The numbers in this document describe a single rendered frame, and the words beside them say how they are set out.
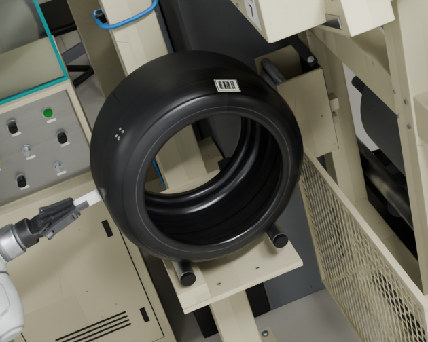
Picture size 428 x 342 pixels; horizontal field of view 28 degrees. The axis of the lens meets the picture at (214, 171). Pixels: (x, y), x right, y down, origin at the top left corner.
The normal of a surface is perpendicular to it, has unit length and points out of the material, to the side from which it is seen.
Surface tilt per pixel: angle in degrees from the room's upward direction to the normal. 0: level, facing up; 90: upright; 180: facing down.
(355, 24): 72
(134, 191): 84
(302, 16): 90
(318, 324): 0
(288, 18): 90
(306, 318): 0
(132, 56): 90
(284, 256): 0
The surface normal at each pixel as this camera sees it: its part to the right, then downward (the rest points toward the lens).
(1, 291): 0.56, -0.62
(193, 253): 0.30, 0.61
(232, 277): -0.25, -0.78
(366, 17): 0.20, 0.24
